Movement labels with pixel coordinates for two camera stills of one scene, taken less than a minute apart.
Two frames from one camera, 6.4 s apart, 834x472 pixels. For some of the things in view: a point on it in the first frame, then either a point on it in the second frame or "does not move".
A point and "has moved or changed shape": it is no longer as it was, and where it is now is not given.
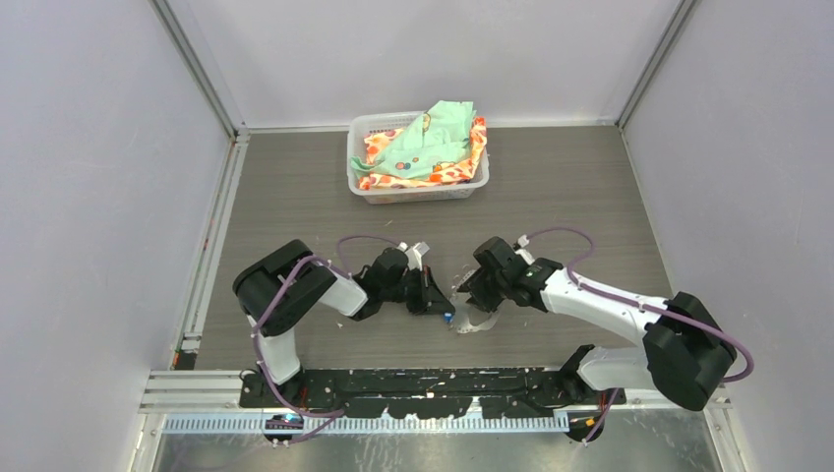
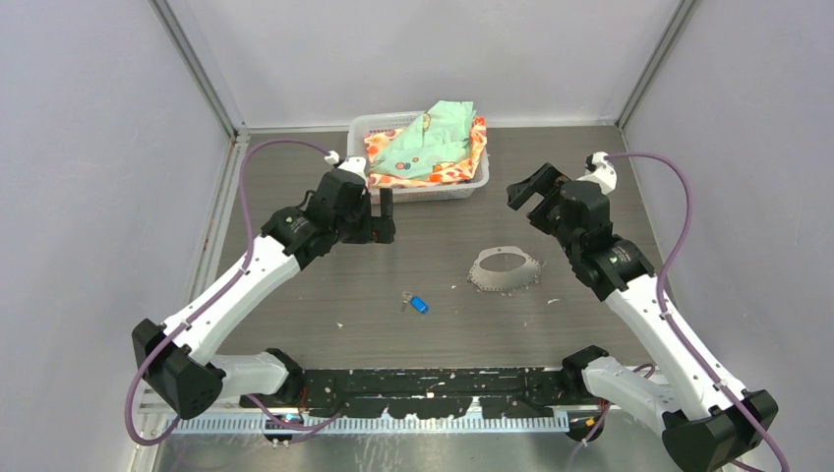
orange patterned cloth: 444,172 does not move
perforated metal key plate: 460,312 has moved or changed shape
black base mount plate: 497,392 does not move
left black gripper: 430,300 to 377,229
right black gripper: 481,298 to 547,180
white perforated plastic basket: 362,124 does not move
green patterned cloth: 441,136 does not move
